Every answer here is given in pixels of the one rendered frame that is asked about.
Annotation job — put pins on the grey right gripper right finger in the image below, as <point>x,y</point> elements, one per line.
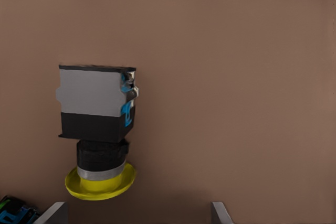
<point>220,214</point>

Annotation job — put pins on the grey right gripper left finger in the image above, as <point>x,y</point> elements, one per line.
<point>55,214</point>

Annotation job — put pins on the yellow push-button switch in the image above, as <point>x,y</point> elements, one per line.
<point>94,119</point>

